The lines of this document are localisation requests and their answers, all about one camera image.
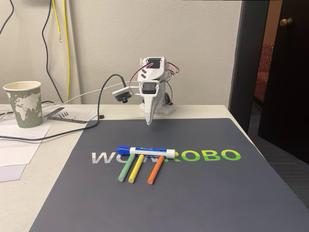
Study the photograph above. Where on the orange chalk stick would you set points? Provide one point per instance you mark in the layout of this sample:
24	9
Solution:
155	170

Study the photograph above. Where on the dark grey door frame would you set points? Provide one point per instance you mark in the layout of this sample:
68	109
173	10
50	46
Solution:
243	72

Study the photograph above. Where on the dark wooden door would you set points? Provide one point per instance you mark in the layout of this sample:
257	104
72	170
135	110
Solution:
287	84

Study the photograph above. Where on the yellow chalk stick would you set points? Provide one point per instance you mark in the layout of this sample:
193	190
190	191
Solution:
136	169

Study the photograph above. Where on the grey striped sheet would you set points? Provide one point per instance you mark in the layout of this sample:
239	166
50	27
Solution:
79	115

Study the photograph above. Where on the white paper sheet red text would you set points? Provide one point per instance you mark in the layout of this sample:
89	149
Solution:
21	147

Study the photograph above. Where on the white camera module on bracket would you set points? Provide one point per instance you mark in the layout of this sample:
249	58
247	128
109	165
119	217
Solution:
121	94

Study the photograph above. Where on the paper cup with world map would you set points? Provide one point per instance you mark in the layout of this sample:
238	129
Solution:
26	116

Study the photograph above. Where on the pale blank paper sheet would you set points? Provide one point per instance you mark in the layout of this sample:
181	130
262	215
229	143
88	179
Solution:
10	172

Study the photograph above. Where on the green chalk stick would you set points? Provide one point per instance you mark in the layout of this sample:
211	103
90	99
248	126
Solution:
125	169

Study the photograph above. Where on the dark grey printed mat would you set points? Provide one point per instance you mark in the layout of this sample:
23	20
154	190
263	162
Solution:
169	205

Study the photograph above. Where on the blue whiteboard marker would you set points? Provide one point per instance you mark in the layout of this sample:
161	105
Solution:
149	151

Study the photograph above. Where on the brass door knob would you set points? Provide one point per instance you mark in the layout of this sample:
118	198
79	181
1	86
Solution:
286	22

